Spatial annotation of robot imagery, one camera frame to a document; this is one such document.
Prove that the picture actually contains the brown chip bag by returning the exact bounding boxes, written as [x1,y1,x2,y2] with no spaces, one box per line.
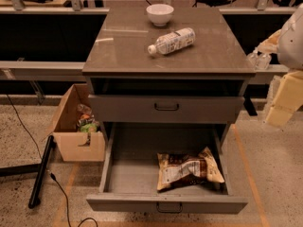
[157,147,224,191]

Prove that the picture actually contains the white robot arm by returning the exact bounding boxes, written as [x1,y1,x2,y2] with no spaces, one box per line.
[265,5,303,128]

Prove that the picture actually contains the grey drawer cabinet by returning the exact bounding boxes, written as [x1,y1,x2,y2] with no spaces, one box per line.
[83,8,255,138]

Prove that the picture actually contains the open grey bottom drawer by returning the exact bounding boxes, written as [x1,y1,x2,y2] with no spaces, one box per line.
[86,123,248,214]

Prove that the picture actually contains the closed grey upper drawer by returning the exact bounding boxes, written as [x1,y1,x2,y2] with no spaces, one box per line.
[89,95,244,123]

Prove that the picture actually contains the right clear pump bottle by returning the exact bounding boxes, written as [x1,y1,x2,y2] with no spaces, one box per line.
[257,53,272,70]

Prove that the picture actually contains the clear pump bottle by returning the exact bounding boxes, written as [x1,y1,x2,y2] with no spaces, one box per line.
[247,48,258,67]
[257,53,272,70]

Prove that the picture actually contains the left clear pump bottle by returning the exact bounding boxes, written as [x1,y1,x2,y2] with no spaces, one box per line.
[247,48,258,67]

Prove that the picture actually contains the clear plastic water bottle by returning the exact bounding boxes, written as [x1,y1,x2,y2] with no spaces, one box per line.
[148,27,196,55]

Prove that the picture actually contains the white ceramic bowl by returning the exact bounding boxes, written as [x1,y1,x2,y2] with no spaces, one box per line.
[146,4,174,26]

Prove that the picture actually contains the snack packets in box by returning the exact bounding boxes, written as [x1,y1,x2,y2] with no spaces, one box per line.
[77,104,99,133]

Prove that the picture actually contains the cardboard box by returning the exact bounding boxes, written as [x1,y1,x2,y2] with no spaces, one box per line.
[46,84,105,162]

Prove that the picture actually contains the black bar on floor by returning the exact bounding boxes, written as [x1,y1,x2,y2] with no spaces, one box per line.
[28,135,56,209]

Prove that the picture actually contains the grey metal railing ledge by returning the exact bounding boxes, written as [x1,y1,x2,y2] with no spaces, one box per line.
[0,61,289,85]

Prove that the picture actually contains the black floor cable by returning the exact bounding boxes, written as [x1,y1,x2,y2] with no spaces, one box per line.
[4,93,98,227]

